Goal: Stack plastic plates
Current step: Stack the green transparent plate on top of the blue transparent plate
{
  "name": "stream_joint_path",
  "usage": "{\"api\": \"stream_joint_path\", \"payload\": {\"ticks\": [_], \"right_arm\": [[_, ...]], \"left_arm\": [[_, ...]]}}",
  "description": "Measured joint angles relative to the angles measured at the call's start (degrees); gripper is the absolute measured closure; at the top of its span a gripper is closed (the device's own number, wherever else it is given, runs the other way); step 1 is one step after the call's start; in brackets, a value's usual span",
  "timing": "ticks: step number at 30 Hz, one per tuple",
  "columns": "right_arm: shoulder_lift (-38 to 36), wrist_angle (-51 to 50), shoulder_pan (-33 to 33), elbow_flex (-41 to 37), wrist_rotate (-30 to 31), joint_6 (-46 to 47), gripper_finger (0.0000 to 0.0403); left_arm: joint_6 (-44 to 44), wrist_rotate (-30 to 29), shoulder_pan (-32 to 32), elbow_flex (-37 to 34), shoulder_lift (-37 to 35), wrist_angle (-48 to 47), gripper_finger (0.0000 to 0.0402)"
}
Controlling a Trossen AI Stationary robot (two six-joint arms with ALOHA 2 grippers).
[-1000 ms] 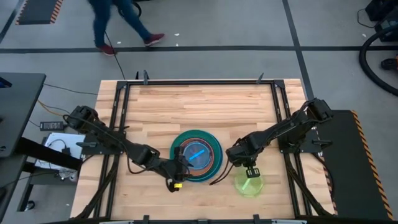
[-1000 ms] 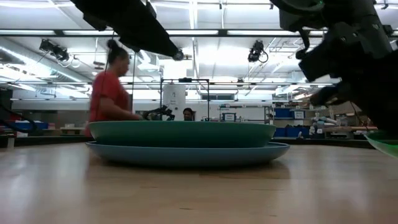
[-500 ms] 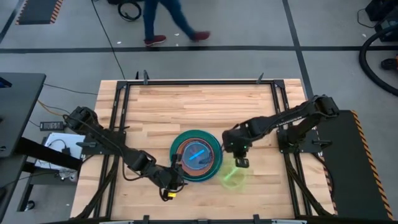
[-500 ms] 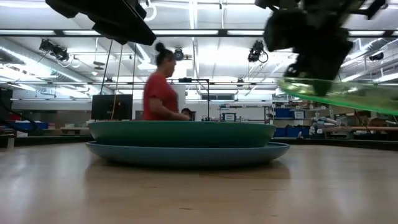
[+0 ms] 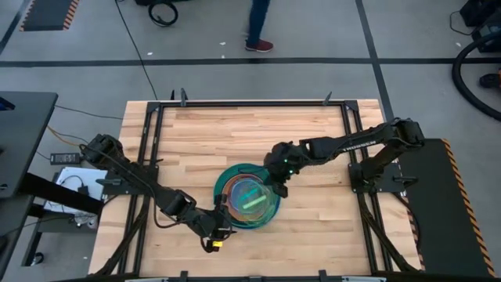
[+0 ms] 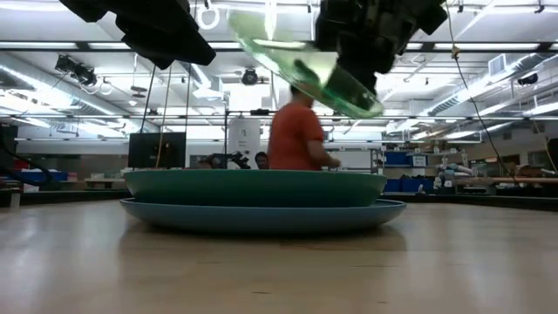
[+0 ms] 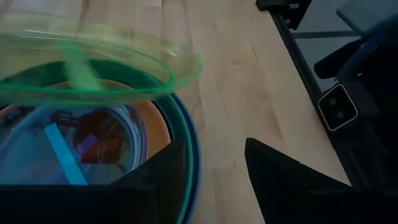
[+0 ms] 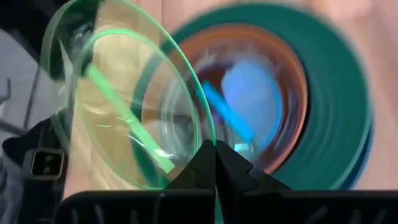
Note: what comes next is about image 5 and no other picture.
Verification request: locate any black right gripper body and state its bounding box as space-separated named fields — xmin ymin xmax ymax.
xmin=264 ymin=141 xmax=312 ymax=183

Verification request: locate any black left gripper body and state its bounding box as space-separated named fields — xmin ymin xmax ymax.
xmin=196 ymin=208 xmax=236 ymax=241

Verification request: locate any salmon opaque plastic plate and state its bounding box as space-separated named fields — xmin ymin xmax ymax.
xmin=223 ymin=173 xmax=276 ymax=222

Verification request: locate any green opaque plastic plate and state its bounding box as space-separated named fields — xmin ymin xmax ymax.
xmin=214 ymin=164 xmax=280 ymax=228

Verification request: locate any pink transparent plastic plate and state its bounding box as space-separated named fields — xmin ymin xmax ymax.
xmin=226 ymin=175 xmax=275 ymax=220

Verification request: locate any teal plastic plate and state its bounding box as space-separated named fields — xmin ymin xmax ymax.
xmin=218 ymin=168 xmax=278 ymax=225

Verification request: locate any blue opaque plastic plate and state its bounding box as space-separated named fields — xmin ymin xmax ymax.
xmin=212 ymin=162 xmax=282 ymax=230

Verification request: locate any person's leg with red shoe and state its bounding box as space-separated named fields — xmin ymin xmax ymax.
xmin=244 ymin=0 xmax=275 ymax=53

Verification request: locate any white paper sheet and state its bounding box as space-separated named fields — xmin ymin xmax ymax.
xmin=43 ymin=166 xmax=109 ymax=229

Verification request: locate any black beam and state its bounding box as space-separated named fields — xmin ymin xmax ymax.
xmin=18 ymin=172 xmax=105 ymax=217

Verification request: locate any black power adapter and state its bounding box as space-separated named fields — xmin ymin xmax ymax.
xmin=49 ymin=152 xmax=81 ymax=166

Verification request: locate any black yellow-striped platform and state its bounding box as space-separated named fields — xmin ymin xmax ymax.
xmin=398 ymin=137 xmax=499 ymax=279

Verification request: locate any black desk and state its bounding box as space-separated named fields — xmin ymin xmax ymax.
xmin=0 ymin=91 xmax=59 ymax=200

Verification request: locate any black equipment case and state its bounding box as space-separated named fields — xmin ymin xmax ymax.
xmin=459 ymin=0 xmax=501 ymax=54

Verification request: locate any black orange-striped floor mat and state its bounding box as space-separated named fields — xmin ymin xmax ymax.
xmin=19 ymin=0 xmax=81 ymax=33

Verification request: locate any black aluminium table frame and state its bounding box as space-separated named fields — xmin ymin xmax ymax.
xmin=92 ymin=88 xmax=422 ymax=282

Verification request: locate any yellow cable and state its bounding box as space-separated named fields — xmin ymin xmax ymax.
xmin=46 ymin=125 xmax=82 ymax=149

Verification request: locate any thin black cable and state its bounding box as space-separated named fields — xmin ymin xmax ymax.
xmin=114 ymin=0 xmax=159 ymax=101

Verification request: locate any thick black hose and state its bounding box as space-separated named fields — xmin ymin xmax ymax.
xmin=451 ymin=32 xmax=501 ymax=123

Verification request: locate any coiled black cable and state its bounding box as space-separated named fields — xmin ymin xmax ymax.
xmin=147 ymin=1 xmax=179 ymax=28

